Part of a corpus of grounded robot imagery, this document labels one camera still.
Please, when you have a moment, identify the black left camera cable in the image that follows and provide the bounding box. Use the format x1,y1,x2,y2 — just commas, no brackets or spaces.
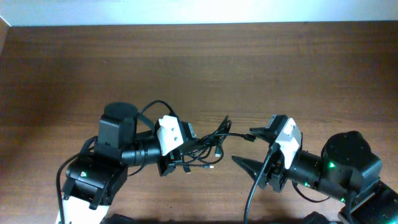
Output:
55,99,177,224

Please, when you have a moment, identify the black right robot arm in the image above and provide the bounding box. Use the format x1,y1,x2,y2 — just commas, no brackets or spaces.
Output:
232,128,397,223

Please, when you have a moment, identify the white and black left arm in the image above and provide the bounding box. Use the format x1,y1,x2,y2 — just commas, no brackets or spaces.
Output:
56,102,200,223

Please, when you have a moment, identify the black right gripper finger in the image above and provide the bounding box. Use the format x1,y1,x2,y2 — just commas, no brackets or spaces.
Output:
249,128,274,143
231,156,267,182

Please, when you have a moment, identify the thick black HDMI cable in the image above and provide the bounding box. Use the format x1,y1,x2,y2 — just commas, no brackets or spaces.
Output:
183,115,257,166

